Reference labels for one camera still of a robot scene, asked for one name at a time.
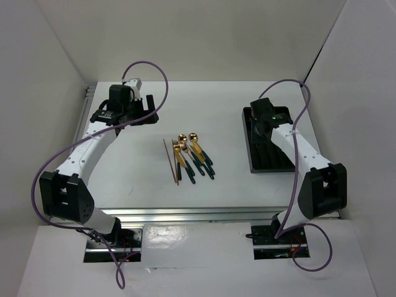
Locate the gold spoon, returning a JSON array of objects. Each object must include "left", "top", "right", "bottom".
[
  {"left": 178, "top": 134, "right": 188, "bottom": 145},
  {"left": 188, "top": 133, "right": 213, "bottom": 165}
]

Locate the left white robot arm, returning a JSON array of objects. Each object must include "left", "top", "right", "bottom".
[{"left": 39, "top": 79, "right": 159, "bottom": 247}]

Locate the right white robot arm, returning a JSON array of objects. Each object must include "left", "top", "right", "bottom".
[{"left": 250, "top": 98, "right": 347, "bottom": 243}]

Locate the copper chopstick left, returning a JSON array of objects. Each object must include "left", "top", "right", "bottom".
[{"left": 163, "top": 138, "right": 178, "bottom": 185}]

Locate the copper chopstick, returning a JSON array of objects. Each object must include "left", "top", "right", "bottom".
[
  {"left": 163, "top": 138, "right": 178, "bottom": 185},
  {"left": 171, "top": 139, "right": 179, "bottom": 186}
]

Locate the copper chopstick right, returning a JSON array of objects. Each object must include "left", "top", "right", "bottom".
[{"left": 171, "top": 139, "right": 179, "bottom": 186}]

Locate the black cutlery tray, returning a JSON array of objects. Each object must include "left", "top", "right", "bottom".
[{"left": 242, "top": 107, "right": 295, "bottom": 173}]

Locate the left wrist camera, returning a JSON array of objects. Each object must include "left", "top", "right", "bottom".
[{"left": 121, "top": 78, "right": 142, "bottom": 100}]

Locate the aluminium table rail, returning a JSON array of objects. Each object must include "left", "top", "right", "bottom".
[{"left": 103, "top": 207, "right": 286, "bottom": 225}]

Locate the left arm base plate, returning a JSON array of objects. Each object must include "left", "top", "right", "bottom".
[{"left": 84, "top": 228, "right": 143, "bottom": 263}]

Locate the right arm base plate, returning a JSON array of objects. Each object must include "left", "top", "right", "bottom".
[{"left": 245, "top": 225, "right": 310, "bottom": 260}]

